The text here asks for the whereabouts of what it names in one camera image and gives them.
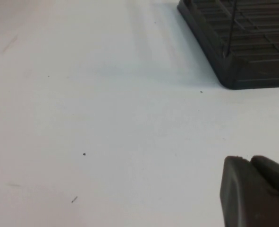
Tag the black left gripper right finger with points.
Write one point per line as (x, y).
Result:
(273, 175)

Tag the black plastic drip tray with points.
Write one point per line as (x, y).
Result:
(247, 80)

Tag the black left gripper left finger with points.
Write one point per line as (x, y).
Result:
(243, 194)

